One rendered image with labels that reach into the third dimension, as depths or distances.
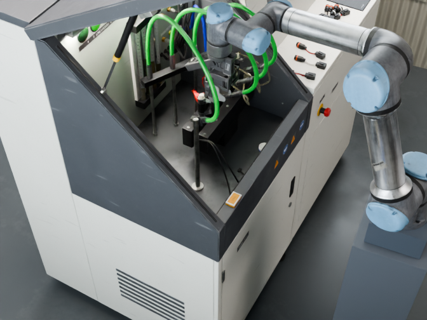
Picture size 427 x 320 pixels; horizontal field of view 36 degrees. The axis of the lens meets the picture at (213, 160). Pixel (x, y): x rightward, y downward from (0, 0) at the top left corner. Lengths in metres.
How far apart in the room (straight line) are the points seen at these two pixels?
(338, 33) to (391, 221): 0.54
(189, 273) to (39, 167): 0.63
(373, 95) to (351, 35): 0.23
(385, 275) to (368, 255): 0.10
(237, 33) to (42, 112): 0.65
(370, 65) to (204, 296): 1.05
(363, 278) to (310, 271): 0.79
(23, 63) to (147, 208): 0.58
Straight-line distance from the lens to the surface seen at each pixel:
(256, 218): 2.31
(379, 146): 1.78
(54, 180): 2.34
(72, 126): 2.03
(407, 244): 2.15
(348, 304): 2.46
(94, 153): 2.06
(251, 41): 1.85
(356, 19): 2.76
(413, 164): 2.00
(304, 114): 2.38
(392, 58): 1.70
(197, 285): 2.30
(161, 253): 2.27
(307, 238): 3.17
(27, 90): 2.07
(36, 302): 3.05
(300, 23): 1.89
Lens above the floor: 2.54
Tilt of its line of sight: 47 degrees down
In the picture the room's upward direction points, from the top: straight up
